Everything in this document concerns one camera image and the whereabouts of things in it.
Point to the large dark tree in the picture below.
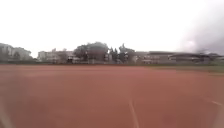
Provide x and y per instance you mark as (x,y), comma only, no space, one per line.
(90,51)

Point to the group of dark trees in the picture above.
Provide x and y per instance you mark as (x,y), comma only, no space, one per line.
(120,54)

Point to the pale building with trees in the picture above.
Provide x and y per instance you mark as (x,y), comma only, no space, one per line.
(13,53)

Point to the long low building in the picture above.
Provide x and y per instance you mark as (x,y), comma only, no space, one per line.
(176,57)

